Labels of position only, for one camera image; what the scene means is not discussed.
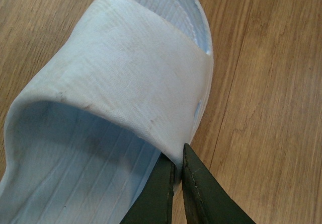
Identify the light blue slipper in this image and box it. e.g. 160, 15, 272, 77
1, 0, 214, 223

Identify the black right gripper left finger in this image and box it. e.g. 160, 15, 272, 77
121, 154, 175, 223

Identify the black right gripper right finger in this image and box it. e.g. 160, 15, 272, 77
182, 143, 254, 223

